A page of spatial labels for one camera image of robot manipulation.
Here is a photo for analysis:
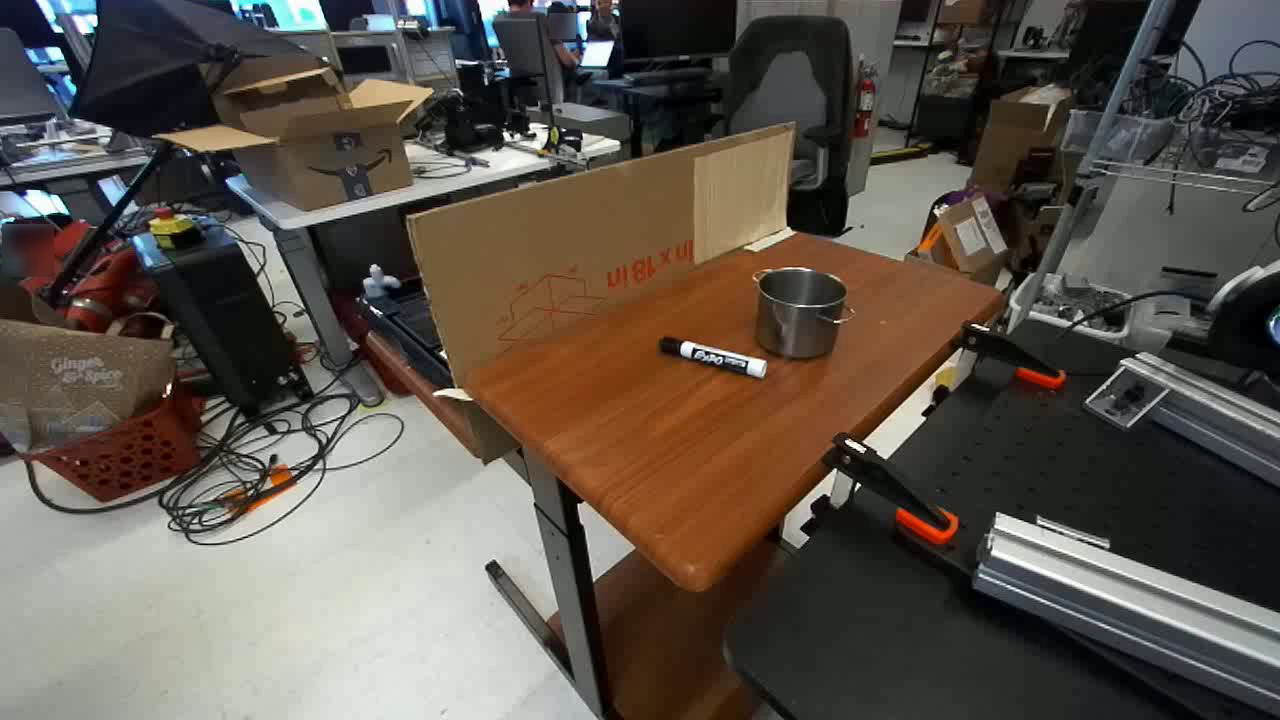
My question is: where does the white flat panel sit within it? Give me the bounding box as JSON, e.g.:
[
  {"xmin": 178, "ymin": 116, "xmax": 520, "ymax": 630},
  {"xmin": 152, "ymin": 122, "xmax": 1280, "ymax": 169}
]
[{"xmin": 1066, "ymin": 164, "xmax": 1280, "ymax": 303}]

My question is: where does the black control box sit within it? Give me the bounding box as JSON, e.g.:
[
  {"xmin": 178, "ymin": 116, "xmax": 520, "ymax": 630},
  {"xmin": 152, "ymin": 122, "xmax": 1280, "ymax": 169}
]
[{"xmin": 132, "ymin": 216, "xmax": 307, "ymax": 418}]

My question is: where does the black computer monitor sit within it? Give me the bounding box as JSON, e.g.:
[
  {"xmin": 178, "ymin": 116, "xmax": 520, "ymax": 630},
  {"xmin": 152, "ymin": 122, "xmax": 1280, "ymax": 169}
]
[{"xmin": 618, "ymin": 0, "xmax": 741, "ymax": 66}]

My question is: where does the open cardboard shipping box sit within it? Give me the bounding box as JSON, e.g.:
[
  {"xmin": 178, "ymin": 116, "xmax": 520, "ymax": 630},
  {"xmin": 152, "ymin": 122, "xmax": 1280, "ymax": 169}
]
[{"xmin": 158, "ymin": 59, "xmax": 438, "ymax": 211}]

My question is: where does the aluminium extrusion rail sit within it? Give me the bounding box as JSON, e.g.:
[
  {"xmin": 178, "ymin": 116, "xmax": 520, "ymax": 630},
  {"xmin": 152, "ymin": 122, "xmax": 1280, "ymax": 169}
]
[
  {"xmin": 973, "ymin": 512, "xmax": 1280, "ymax": 716},
  {"xmin": 1116, "ymin": 348, "xmax": 1280, "ymax": 493}
]

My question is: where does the brown wooden board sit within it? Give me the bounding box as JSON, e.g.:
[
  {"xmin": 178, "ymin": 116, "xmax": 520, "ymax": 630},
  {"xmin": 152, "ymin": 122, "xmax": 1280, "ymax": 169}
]
[{"xmin": 586, "ymin": 546, "xmax": 786, "ymax": 720}]

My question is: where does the black and white marker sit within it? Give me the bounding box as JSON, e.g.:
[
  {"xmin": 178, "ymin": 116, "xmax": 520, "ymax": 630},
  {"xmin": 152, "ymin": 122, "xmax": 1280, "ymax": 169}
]
[{"xmin": 656, "ymin": 333, "xmax": 773, "ymax": 385}]

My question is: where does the black office chair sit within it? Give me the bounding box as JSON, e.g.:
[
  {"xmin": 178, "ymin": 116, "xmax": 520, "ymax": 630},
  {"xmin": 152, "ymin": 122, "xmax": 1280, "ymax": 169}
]
[{"xmin": 718, "ymin": 14, "xmax": 855, "ymax": 240}]

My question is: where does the red plastic basket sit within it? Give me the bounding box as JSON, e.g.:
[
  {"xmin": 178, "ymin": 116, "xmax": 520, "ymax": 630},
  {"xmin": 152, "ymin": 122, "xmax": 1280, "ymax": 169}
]
[{"xmin": 33, "ymin": 385, "xmax": 210, "ymax": 510}]

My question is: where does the black clamp orange handle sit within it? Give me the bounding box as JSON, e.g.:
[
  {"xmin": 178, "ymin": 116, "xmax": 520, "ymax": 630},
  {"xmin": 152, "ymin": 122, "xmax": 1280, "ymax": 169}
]
[
  {"xmin": 824, "ymin": 434, "xmax": 964, "ymax": 553},
  {"xmin": 959, "ymin": 321, "xmax": 1074, "ymax": 400}
]

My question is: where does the brown paper bag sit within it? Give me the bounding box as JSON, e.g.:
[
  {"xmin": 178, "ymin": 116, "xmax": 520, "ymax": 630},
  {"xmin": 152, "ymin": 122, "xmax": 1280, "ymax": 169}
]
[{"xmin": 0, "ymin": 313, "xmax": 182, "ymax": 458}]

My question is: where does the black photo softbox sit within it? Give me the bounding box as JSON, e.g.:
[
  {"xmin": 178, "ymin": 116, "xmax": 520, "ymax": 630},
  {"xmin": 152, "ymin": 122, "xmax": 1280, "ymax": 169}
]
[{"xmin": 74, "ymin": 0, "xmax": 316, "ymax": 135}]

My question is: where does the plain closed cardboard box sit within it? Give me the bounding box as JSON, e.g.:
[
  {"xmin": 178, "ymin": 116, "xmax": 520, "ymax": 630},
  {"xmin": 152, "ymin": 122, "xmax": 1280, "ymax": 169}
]
[{"xmin": 968, "ymin": 80, "xmax": 1077, "ymax": 203}]

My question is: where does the red fire extinguisher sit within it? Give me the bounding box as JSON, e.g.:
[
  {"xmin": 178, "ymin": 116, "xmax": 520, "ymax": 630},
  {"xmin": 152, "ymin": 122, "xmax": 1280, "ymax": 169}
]
[{"xmin": 854, "ymin": 56, "xmax": 885, "ymax": 143}]

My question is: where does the brown cardboard panel red print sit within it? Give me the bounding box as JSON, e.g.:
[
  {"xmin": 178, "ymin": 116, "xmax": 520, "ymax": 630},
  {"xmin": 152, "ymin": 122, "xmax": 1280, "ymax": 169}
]
[{"xmin": 406, "ymin": 143, "xmax": 706, "ymax": 394}]

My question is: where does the black light stand pole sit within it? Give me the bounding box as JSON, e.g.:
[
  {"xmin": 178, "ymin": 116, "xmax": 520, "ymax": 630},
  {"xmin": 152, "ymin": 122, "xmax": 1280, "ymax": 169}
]
[{"xmin": 50, "ymin": 135, "xmax": 178, "ymax": 309}]

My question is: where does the small steel pot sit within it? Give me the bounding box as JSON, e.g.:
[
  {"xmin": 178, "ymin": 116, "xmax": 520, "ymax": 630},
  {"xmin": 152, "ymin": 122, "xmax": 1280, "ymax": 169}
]
[{"xmin": 753, "ymin": 263, "xmax": 854, "ymax": 364}]

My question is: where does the silver bracket plate black square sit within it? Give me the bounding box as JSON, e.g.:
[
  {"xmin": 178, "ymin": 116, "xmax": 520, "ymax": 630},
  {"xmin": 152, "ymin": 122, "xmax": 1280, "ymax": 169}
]
[{"xmin": 1080, "ymin": 359, "xmax": 1178, "ymax": 434}]

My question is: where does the black floor cable bundle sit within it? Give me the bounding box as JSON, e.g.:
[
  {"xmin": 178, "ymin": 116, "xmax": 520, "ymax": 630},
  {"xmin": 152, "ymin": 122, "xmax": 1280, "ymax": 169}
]
[{"xmin": 25, "ymin": 385, "xmax": 411, "ymax": 553}]

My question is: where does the slanted aluminium frame pole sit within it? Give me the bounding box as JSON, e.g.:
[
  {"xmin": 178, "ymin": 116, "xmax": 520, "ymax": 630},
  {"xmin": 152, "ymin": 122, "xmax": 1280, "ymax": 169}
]
[{"xmin": 1032, "ymin": 0, "xmax": 1184, "ymax": 326}]

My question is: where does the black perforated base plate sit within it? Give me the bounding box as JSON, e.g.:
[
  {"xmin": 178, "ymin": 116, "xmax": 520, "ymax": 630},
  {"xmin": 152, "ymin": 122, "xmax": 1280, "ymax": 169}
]
[{"xmin": 723, "ymin": 316, "xmax": 1280, "ymax": 720}]

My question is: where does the cardboard box with white labels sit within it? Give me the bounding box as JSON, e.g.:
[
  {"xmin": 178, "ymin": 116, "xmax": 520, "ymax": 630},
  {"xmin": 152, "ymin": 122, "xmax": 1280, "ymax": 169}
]
[{"xmin": 916, "ymin": 194, "xmax": 1015, "ymax": 290}]

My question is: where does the dark metal table leg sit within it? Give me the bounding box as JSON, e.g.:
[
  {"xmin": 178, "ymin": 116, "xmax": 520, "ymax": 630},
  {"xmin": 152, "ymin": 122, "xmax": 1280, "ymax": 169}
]
[{"xmin": 482, "ymin": 454, "xmax": 619, "ymax": 720}]

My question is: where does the yellow red emergency stop button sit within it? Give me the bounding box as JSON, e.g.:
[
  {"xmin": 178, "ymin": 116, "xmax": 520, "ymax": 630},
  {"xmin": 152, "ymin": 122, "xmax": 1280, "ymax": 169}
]
[{"xmin": 140, "ymin": 203, "xmax": 210, "ymax": 255}]

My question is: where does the small white plastic object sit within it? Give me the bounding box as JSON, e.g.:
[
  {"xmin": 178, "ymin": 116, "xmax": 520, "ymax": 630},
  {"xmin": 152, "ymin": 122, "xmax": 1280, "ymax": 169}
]
[{"xmin": 362, "ymin": 262, "xmax": 406, "ymax": 303}]

